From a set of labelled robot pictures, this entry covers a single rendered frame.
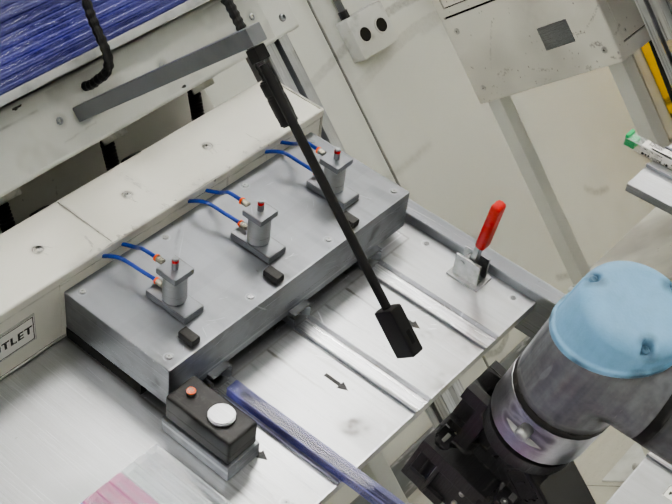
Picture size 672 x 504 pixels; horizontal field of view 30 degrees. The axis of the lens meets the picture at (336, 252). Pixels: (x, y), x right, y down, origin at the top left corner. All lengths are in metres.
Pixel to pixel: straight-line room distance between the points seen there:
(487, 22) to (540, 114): 1.78
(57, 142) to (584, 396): 0.60
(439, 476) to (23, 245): 0.45
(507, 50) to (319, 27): 1.28
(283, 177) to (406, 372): 0.24
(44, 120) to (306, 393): 0.35
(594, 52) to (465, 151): 1.62
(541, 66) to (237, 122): 0.94
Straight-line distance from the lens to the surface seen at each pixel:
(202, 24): 1.32
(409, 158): 3.51
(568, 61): 2.12
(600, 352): 0.77
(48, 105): 1.21
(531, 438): 0.86
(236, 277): 1.16
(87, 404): 1.14
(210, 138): 1.28
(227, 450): 1.06
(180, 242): 1.19
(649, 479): 1.16
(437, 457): 0.93
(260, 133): 1.29
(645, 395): 0.79
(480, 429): 0.91
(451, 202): 3.59
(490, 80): 2.23
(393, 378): 1.18
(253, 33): 0.98
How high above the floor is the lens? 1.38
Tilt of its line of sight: 13 degrees down
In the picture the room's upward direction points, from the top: 27 degrees counter-clockwise
